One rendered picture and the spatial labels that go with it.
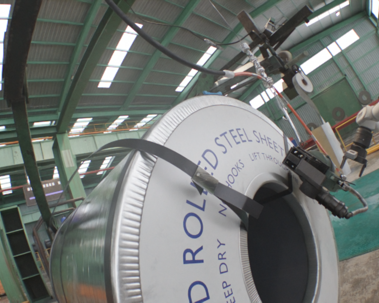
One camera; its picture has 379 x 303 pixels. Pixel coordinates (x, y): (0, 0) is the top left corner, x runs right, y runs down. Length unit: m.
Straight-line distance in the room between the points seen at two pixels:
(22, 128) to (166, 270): 0.99
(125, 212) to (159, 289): 0.15
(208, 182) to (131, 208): 0.17
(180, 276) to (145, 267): 0.08
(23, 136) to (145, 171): 0.89
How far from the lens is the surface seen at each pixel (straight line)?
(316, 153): 0.99
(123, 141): 0.50
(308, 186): 0.82
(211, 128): 0.65
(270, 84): 0.96
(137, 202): 0.41
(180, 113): 0.59
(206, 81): 1.89
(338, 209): 0.84
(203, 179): 0.46
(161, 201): 0.44
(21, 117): 1.17
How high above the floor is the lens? 1.08
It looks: 12 degrees up
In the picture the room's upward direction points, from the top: 24 degrees counter-clockwise
